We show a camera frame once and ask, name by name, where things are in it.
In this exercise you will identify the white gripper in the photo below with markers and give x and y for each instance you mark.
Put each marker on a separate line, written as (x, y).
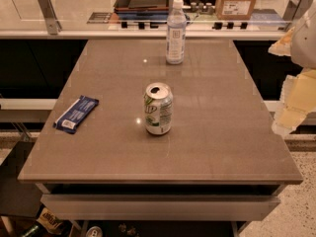
(304, 42)

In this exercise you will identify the green white 7up can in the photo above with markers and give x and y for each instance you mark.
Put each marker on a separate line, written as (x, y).
(158, 108)

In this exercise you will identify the silver can under table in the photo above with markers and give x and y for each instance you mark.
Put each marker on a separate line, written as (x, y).
(94, 231)

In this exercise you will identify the brown cardboard box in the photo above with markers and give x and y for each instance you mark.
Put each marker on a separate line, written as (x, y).
(234, 9)

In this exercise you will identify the clear plastic water bottle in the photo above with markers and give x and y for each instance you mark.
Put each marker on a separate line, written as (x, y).
(176, 33)

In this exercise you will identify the blue snack bar wrapper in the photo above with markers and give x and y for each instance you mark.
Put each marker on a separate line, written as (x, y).
(75, 114)

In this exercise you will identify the white table drawer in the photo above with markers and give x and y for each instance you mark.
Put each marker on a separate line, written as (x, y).
(160, 207)

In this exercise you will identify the brown snack bag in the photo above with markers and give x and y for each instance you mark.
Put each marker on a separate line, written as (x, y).
(50, 222)

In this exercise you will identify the green glass bottle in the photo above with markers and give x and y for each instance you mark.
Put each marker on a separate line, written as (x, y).
(34, 231)

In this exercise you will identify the right metal glass bracket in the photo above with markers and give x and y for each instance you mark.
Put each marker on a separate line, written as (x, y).
(294, 11)

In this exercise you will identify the metal glass bracket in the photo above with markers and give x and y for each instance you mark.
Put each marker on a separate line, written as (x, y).
(294, 11)
(52, 24)

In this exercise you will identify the left metal glass bracket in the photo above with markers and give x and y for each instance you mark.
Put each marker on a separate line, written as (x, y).
(52, 24)

